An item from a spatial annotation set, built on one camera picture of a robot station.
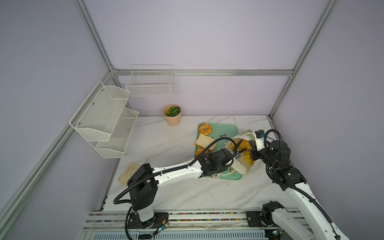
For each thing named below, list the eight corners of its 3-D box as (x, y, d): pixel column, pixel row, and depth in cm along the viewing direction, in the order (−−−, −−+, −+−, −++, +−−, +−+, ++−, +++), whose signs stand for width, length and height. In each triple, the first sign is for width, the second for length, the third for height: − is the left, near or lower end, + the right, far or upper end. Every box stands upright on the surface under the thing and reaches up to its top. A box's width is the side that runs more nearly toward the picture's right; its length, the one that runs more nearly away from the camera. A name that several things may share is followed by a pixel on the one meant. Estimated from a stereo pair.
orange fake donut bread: (199, 134, 111) (199, 132, 109) (199, 125, 116) (199, 123, 115) (212, 134, 111) (212, 132, 109) (211, 125, 116) (211, 123, 115)
